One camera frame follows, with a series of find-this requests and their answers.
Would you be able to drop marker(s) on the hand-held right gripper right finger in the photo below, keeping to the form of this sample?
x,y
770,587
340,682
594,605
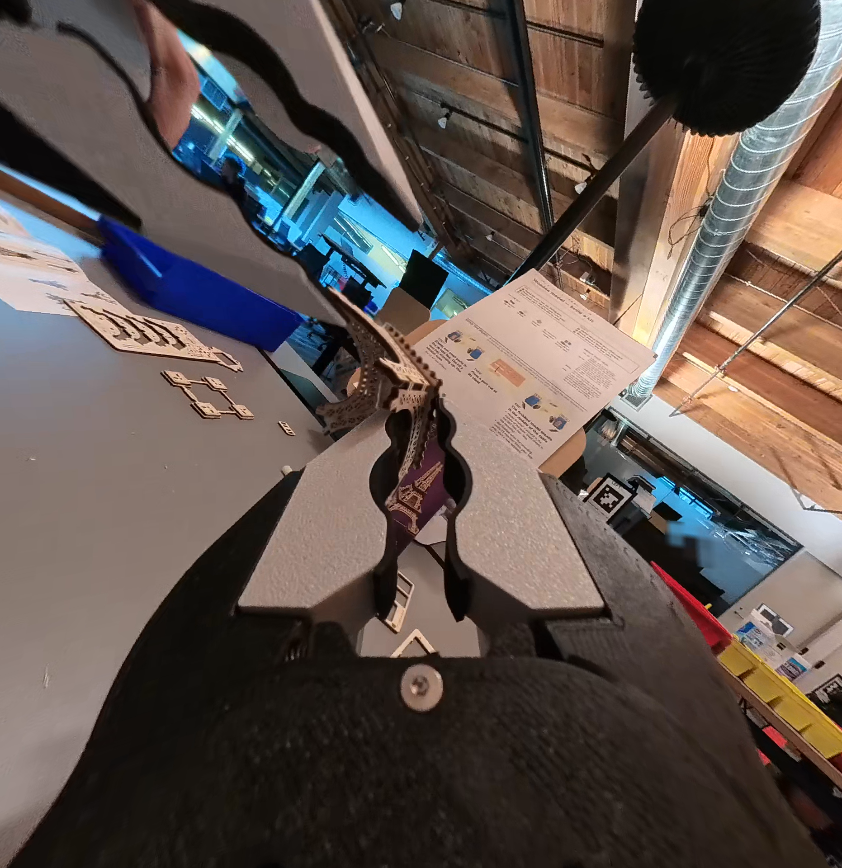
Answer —
x,y
523,542

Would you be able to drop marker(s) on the linked square wooden pieces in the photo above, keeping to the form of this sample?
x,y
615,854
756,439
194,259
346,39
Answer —
x,y
207,397

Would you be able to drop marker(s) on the wooden tower model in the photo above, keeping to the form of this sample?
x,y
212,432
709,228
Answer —
x,y
387,369

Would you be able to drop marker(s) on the printed instruction sheet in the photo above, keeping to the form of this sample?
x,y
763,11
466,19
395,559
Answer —
x,y
550,366

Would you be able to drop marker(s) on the black pleated disc on pole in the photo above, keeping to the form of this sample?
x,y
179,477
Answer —
x,y
726,61

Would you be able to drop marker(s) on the purple tower kit box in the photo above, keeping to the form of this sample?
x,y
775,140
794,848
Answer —
x,y
417,488

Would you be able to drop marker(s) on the wooden sheet with curved cutouts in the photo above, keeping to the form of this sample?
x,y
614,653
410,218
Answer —
x,y
143,332

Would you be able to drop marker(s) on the wooden sheet with rectangular cutouts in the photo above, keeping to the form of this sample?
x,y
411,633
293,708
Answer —
x,y
400,600

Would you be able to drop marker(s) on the blue storage bin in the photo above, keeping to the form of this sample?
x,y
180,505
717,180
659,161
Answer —
x,y
190,291

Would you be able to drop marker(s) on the black white marker tag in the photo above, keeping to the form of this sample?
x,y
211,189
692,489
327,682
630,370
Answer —
x,y
835,692
608,500

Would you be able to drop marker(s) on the white paper leaflet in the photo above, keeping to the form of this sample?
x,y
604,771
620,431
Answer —
x,y
34,271

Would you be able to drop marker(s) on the person's left hand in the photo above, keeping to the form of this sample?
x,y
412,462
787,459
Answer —
x,y
170,81

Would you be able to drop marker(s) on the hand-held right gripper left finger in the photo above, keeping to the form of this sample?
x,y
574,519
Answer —
x,y
319,536

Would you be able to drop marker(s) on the yellow storage bin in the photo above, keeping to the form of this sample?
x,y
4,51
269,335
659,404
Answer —
x,y
794,705

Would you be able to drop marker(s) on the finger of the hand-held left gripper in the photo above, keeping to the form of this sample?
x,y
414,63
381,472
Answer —
x,y
326,74
88,122

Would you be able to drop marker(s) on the silver ventilation duct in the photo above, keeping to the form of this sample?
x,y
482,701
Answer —
x,y
733,217

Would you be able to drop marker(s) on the red storage bin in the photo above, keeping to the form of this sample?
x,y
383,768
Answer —
x,y
696,614

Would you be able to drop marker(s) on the black monitor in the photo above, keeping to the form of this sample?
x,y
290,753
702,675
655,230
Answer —
x,y
422,278

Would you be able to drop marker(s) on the grey desk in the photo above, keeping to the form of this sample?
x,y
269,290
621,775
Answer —
x,y
122,508

